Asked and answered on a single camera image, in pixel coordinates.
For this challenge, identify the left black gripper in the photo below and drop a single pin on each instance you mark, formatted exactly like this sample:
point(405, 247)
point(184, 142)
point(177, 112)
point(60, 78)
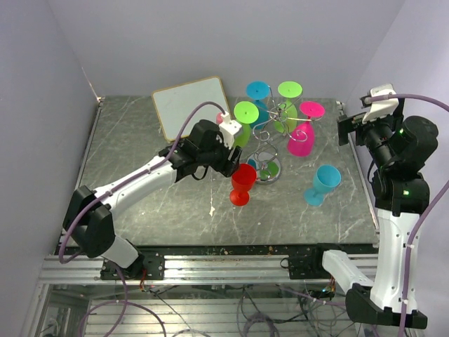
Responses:
point(227, 167)

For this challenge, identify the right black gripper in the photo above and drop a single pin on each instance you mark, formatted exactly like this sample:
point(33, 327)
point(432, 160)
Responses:
point(346, 125)

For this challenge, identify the green wine glass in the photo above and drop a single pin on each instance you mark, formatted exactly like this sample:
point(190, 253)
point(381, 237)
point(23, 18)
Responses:
point(286, 112)
point(245, 113)

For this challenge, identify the pink wine glass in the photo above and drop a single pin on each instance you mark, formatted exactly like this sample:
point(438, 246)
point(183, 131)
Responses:
point(302, 139)

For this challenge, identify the blue wine glass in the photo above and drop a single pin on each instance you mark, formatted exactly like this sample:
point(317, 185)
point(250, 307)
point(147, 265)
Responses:
point(325, 180)
point(258, 91)

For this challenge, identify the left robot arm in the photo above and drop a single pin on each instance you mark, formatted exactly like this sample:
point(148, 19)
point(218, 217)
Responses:
point(90, 216)

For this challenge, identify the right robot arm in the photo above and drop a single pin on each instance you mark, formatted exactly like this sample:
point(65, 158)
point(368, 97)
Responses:
point(399, 148)

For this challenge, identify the red wine glass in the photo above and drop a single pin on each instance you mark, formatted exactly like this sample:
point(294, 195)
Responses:
point(243, 181)

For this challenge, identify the chrome wine glass rack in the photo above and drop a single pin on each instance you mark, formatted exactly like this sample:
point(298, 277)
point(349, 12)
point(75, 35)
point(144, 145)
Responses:
point(265, 158)

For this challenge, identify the small pink bottle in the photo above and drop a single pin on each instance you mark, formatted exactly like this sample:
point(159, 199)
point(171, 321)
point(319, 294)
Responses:
point(220, 118)

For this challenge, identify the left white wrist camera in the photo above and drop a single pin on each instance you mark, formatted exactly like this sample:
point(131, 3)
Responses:
point(230, 130)

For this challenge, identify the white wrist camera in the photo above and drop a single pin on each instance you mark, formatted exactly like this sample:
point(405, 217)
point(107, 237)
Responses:
point(379, 104)
point(230, 130)

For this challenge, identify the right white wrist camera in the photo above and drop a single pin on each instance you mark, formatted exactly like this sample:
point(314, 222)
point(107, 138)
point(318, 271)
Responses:
point(379, 104)

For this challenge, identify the small whiteboard with wooden frame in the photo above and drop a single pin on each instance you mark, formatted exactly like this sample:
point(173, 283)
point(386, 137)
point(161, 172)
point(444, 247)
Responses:
point(173, 105)

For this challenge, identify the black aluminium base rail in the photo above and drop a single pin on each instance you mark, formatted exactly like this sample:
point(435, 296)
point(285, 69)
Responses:
point(251, 264)

